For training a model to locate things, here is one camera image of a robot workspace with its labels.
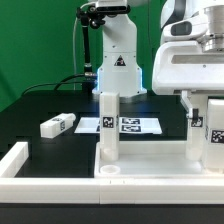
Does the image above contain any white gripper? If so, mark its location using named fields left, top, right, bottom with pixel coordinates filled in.
left=152, top=41, right=224, bottom=127

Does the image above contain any white square desk top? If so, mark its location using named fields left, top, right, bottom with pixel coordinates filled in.
left=94, top=141, right=210, bottom=179

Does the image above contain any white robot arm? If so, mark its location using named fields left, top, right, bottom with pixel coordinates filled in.
left=89, top=0, right=224, bottom=122

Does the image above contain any fiducial marker sheet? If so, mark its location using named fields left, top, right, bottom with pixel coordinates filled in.
left=75, top=117, right=162, bottom=134

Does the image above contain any white U-shaped obstacle fence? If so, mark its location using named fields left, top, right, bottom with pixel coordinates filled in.
left=0, top=142, right=224, bottom=204

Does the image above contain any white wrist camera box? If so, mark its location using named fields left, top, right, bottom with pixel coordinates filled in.
left=160, top=12, right=215, bottom=44

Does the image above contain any black cable on table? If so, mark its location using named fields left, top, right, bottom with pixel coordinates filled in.
left=21, top=73, right=88, bottom=98

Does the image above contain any black camera stand pole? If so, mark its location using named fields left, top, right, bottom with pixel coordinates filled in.
left=76, top=8, right=96, bottom=94

